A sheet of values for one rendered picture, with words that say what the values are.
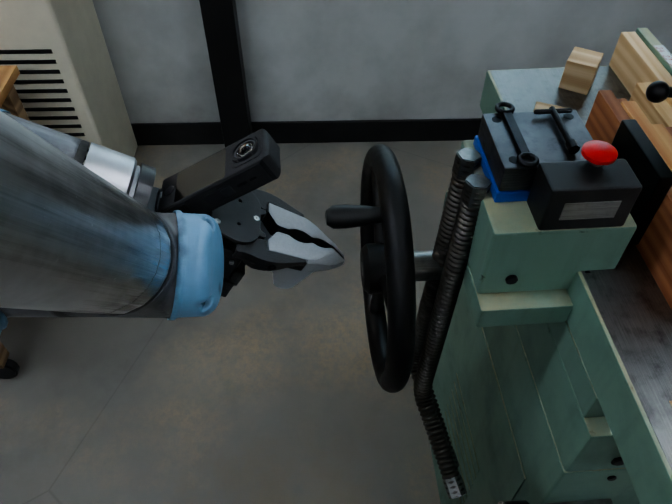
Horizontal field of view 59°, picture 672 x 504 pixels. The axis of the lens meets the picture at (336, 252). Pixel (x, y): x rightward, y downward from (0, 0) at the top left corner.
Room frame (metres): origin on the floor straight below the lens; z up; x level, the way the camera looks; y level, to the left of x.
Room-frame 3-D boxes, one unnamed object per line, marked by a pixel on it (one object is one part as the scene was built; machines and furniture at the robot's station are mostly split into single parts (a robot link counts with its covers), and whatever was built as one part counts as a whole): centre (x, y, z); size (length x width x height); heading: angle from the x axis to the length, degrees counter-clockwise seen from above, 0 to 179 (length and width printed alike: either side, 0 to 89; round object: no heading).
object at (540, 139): (0.44, -0.20, 0.99); 0.13 x 0.11 x 0.06; 4
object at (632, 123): (0.45, -0.27, 0.95); 0.09 x 0.07 x 0.09; 4
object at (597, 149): (0.41, -0.23, 1.02); 0.03 x 0.03 x 0.01
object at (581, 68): (0.71, -0.33, 0.92); 0.04 x 0.04 x 0.04; 61
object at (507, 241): (0.44, -0.20, 0.91); 0.15 x 0.14 x 0.09; 4
